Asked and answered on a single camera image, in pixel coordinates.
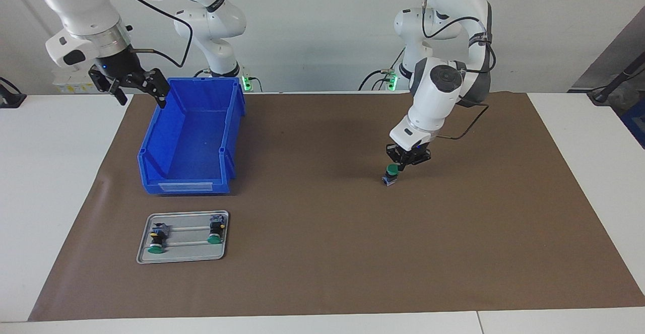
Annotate silver metal tray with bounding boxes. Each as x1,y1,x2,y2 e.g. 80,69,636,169
136,210,229,264

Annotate brown table mat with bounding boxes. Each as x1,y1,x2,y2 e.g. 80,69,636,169
29,92,645,322

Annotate black stand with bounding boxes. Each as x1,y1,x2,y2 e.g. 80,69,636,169
587,51,645,106

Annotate green push button switch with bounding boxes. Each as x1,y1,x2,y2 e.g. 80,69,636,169
147,223,169,254
381,164,400,188
207,215,225,245

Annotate white wall socket box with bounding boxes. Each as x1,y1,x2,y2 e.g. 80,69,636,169
52,68,109,94

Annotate blue crate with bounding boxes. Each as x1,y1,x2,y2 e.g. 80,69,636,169
621,100,645,149

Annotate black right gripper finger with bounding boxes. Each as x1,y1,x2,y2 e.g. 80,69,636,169
135,67,172,110
88,67,130,107

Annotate blue plastic storage bin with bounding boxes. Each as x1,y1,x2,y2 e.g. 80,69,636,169
137,77,246,195

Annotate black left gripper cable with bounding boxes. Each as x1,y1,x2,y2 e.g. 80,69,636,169
421,0,498,141

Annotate black device with cable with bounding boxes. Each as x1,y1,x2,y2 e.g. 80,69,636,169
0,76,27,109

